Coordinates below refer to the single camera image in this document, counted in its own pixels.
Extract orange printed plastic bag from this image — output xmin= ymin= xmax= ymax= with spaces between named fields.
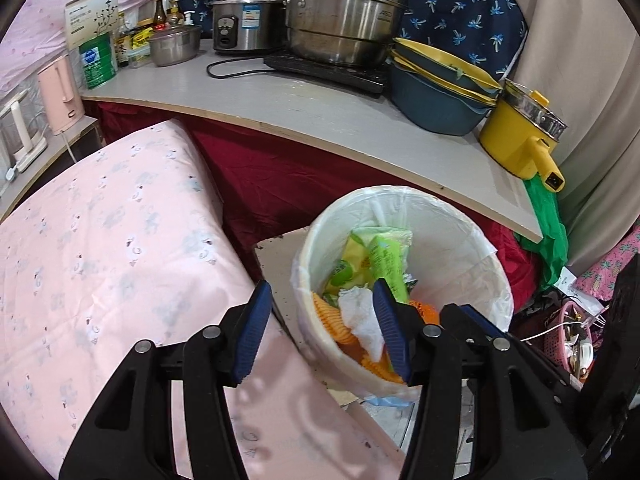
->
xmin=409 ymin=300 xmax=439 ymax=325

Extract white tissue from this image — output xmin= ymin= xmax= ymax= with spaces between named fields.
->
xmin=337 ymin=287 xmax=384 ymax=363

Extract green toothpaste box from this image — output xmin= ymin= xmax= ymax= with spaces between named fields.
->
xmin=368 ymin=230 xmax=411 ymax=304

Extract yellow-green snack bag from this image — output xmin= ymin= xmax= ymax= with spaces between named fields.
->
xmin=322 ymin=226 xmax=414 ymax=306

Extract white trash bin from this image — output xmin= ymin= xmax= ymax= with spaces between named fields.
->
xmin=292 ymin=185 xmax=514 ymax=400

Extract pink plastic basket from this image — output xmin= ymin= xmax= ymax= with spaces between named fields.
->
xmin=542 ymin=300 xmax=596 ymax=384

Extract green plastic bag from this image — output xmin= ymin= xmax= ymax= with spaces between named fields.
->
xmin=518 ymin=174 xmax=570 ymax=290

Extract yellow electric pot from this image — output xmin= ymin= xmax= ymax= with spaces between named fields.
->
xmin=478 ymin=79 xmax=567 ymax=193

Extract red velvet curtain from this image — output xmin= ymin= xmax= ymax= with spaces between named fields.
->
xmin=81 ymin=98 xmax=542 ymax=311

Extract white glass kettle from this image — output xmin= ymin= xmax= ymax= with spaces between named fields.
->
xmin=1 ymin=89 xmax=48 ymax=183

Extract stacked blue yellow basins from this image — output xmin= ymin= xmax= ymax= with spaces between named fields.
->
xmin=388 ymin=37 xmax=502 ymax=136

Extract pink electric kettle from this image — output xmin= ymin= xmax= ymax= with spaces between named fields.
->
xmin=37 ymin=54 xmax=85 ymax=136

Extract black induction cooktop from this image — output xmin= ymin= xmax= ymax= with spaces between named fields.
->
xmin=264 ymin=54 xmax=388 ymax=96

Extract yellow label jar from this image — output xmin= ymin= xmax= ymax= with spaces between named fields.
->
xmin=127 ymin=20 xmax=153 ymax=68

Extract green tin can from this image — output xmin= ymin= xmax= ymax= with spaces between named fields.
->
xmin=78 ymin=32 xmax=116 ymax=89

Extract small steel bowl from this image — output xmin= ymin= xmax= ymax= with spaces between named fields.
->
xmin=149 ymin=25 xmax=201 ymax=67

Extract navy floral backsplash cloth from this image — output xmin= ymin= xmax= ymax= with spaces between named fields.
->
xmin=178 ymin=0 xmax=527 ymax=80

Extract dark sauce bottle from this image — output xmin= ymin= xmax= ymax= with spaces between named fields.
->
xmin=152 ymin=0 xmax=167 ymax=30

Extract white cardboard box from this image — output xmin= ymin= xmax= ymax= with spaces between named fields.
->
xmin=64 ymin=0 xmax=119 ymax=50

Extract steel rice cooker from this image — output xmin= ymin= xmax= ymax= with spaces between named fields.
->
xmin=212 ymin=0 xmax=285 ymax=54

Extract large steel stockpot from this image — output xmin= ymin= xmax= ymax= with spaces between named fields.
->
xmin=285 ymin=0 xmax=408 ymax=66

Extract black power cable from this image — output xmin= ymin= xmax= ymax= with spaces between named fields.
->
xmin=205 ymin=55 xmax=271 ymax=80

